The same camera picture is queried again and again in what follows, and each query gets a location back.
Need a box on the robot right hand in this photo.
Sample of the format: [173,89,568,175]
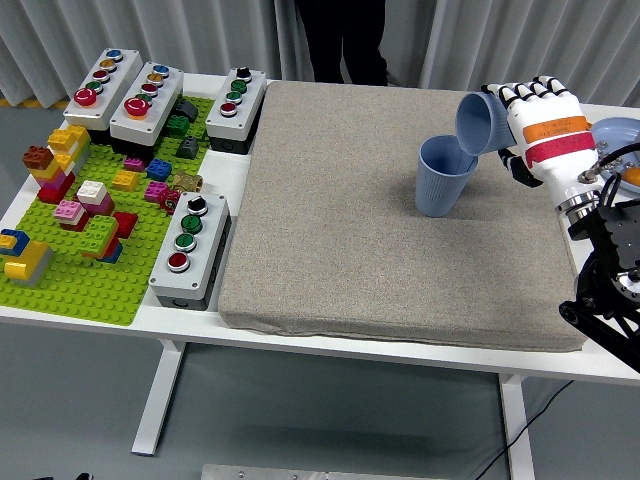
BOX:
[480,75,601,207]

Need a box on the blue ribbed cup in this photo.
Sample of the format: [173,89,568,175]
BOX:
[414,134,480,218]
[454,91,516,157]

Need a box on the blue plate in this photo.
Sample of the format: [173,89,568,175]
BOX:
[589,116,640,195]

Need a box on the grey-brown fabric mat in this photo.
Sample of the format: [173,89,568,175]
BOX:
[218,80,589,353]

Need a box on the person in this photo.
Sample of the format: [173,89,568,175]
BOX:
[294,0,391,86]

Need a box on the white table leg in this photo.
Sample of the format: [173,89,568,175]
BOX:
[130,339,187,457]
[497,372,536,480]

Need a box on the four-button control box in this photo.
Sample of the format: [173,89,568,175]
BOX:
[204,66,268,155]
[148,191,234,312]

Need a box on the white pleated curtain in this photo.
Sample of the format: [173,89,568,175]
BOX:
[0,0,640,109]

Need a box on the dark green brick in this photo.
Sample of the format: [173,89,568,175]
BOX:
[165,113,191,139]

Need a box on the five-button control box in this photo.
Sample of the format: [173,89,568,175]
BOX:
[62,48,144,146]
[108,61,185,160]

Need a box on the white pink brick stack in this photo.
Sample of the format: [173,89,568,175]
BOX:
[76,180,116,217]

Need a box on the green orange blue brick stack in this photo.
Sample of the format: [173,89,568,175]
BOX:
[76,214,124,265]

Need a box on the yellow white grey brick stack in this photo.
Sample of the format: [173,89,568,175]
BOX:
[47,124,93,174]

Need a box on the pink red brick stack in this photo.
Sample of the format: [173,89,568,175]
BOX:
[53,199,90,233]

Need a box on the green studded baseplate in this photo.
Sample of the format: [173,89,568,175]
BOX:
[0,94,217,327]

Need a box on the brown yellow red brick stack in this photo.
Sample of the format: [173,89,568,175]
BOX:
[21,145,77,205]

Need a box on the blue yellow grey brick stack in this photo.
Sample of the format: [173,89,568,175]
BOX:
[0,228,55,289]

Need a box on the black floor cable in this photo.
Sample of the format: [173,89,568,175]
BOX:
[474,379,576,480]

